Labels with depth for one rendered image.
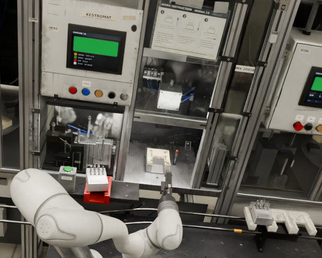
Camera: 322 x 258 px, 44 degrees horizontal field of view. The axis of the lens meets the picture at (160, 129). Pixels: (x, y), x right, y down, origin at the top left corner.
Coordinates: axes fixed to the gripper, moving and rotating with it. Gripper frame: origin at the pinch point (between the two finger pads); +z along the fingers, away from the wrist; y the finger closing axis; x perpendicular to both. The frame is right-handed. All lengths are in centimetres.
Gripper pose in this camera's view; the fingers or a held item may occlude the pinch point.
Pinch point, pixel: (165, 177)
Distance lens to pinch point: 191.3
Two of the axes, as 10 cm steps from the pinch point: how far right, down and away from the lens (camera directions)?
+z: -0.4, -5.1, 8.6
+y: 1.6, -8.5, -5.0
